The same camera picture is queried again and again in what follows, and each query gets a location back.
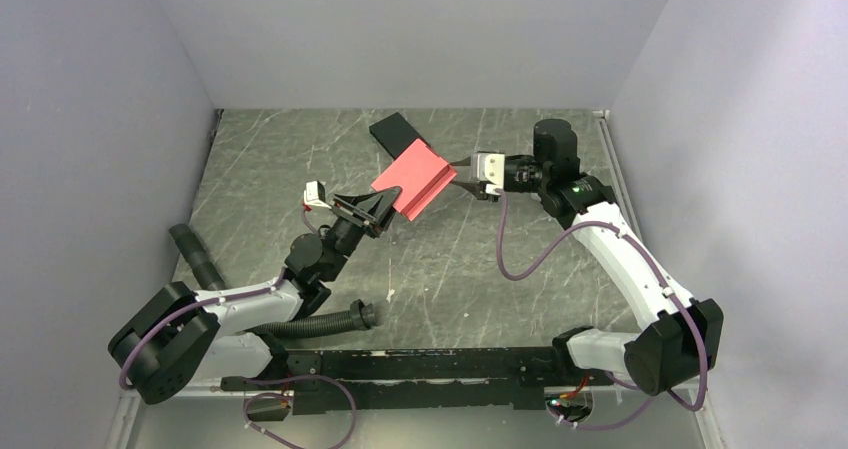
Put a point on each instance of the aluminium frame rail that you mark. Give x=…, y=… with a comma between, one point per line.
x=205, y=416

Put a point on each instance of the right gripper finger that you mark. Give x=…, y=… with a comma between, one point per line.
x=465, y=162
x=477, y=191

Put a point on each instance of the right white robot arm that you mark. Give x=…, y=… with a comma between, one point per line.
x=678, y=337

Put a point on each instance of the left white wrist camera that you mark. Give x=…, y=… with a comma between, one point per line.
x=314, y=196

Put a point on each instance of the black flat box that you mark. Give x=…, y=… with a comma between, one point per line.
x=394, y=134

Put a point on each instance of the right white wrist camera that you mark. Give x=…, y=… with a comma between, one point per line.
x=487, y=173

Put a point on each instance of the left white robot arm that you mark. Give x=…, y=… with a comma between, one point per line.
x=181, y=334

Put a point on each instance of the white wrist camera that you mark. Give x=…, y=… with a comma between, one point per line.
x=314, y=196
x=487, y=173

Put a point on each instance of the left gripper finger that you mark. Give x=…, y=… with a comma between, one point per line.
x=379, y=218
x=358, y=205

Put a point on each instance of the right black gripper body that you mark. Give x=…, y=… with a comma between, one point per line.
x=527, y=177

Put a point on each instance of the red paper box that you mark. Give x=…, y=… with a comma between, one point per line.
x=420, y=173

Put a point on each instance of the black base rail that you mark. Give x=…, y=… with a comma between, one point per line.
x=523, y=378

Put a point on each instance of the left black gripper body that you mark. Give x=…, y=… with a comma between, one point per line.
x=347, y=230

